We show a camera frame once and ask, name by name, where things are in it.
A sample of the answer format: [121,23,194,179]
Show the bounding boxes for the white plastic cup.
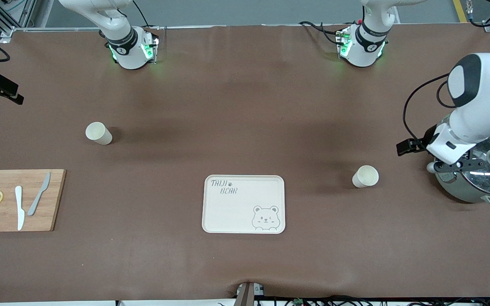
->
[85,122,113,145]
[352,165,379,188]

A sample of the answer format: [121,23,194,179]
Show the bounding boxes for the white tray with bear print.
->
[202,175,286,234]

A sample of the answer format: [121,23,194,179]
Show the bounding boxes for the grey-green electric cooking pot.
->
[433,134,490,208]

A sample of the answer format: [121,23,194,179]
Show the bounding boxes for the grey plastic knife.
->
[27,172,51,216]

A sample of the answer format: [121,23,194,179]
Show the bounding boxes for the white plastic knife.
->
[14,186,25,231]

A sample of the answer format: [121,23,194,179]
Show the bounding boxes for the wooden cutting board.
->
[0,169,67,232]

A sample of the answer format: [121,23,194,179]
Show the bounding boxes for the brown table cover mat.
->
[0,25,490,303]

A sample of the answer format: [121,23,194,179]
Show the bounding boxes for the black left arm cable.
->
[402,73,458,147]

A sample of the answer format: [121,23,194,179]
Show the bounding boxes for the aluminium frame with black struts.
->
[0,0,37,45]

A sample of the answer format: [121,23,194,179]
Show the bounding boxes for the black left base cables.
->
[298,20,348,45]

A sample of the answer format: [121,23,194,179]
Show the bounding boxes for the black right base cable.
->
[131,0,160,30]

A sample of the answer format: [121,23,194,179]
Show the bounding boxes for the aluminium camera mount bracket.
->
[236,281,266,306]

